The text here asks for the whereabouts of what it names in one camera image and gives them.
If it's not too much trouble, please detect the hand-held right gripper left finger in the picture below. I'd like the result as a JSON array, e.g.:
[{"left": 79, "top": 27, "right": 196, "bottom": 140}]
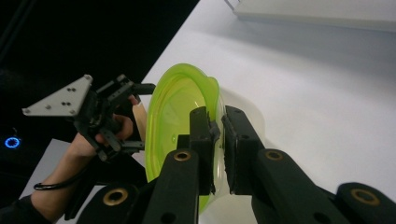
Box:
[{"left": 141, "top": 105, "right": 221, "bottom": 224}]

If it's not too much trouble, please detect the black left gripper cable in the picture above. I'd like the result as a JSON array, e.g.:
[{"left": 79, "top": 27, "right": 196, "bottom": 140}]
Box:
[{"left": 33, "top": 167, "right": 92, "bottom": 191}]

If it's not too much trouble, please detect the blue ring light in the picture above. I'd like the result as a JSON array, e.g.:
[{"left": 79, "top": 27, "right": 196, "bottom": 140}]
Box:
[{"left": 4, "top": 135, "right": 21, "bottom": 150}]

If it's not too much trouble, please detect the small green plastic container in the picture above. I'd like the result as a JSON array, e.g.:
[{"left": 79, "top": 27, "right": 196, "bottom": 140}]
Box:
[{"left": 144, "top": 63, "right": 226, "bottom": 217}]

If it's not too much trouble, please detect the white wire rack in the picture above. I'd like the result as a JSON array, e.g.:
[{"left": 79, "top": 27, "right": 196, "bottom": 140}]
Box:
[{"left": 223, "top": 0, "right": 396, "bottom": 34}]

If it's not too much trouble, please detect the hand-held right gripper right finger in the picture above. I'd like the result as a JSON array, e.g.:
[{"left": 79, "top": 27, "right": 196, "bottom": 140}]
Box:
[{"left": 221, "top": 105, "right": 353, "bottom": 224}]

